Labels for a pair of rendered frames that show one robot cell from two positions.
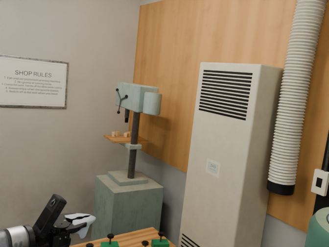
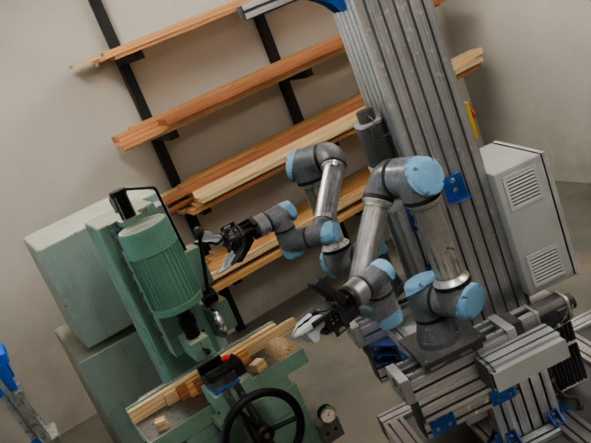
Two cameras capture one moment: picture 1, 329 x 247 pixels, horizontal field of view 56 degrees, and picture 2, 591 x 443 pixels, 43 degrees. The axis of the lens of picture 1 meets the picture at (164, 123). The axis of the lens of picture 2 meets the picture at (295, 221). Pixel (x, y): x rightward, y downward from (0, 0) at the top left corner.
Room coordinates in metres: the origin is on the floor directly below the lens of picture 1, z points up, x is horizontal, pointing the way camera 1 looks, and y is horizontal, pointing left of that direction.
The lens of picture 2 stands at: (2.60, 0.68, 2.04)
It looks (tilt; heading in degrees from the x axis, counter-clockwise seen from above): 17 degrees down; 193
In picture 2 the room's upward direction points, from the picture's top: 22 degrees counter-clockwise
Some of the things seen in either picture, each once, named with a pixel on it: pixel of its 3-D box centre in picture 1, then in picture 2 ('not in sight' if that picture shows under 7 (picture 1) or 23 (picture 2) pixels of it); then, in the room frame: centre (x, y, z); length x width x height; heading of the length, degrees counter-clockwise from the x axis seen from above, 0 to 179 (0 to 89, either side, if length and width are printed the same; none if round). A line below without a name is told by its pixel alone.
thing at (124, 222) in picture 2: not in sight; (127, 212); (0.27, -0.38, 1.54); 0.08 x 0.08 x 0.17; 36
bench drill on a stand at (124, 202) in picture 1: (131, 173); not in sight; (2.67, 0.24, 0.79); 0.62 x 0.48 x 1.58; 33
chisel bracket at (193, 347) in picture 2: not in sight; (197, 345); (0.36, -0.31, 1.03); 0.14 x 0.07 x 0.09; 36
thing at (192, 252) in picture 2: not in sight; (193, 266); (0.12, -0.30, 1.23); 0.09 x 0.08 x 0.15; 36
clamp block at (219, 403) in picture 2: not in sight; (230, 392); (0.54, -0.19, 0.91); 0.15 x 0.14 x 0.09; 126
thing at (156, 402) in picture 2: not in sight; (207, 371); (0.37, -0.32, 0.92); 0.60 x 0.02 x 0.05; 126
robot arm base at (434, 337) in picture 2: not in sight; (435, 324); (0.39, 0.49, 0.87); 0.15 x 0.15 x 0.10
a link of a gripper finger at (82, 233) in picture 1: (83, 228); (304, 331); (0.86, 0.21, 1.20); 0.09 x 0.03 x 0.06; 135
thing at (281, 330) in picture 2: not in sight; (232, 359); (0.33, -0.23, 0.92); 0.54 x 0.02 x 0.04; 126
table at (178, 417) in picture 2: not in sight; (226, 395); (0.47, -0.24, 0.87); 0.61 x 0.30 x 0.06; 126
